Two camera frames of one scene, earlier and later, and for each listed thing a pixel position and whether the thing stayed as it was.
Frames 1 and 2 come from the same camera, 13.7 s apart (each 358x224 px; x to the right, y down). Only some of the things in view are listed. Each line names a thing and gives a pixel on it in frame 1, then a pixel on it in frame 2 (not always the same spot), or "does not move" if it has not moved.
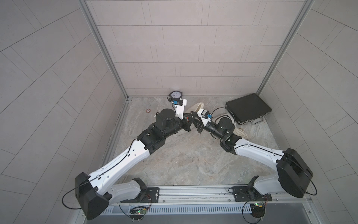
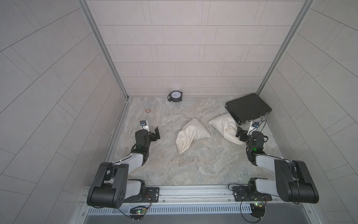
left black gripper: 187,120 to 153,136
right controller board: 258,209 does not move
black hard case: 249,109 does not move
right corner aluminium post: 299,21 does not move
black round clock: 174,95 does not move
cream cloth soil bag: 196,108 to 191,130
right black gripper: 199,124 to 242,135
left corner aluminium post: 91,20 does not move
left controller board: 137,213 does not move
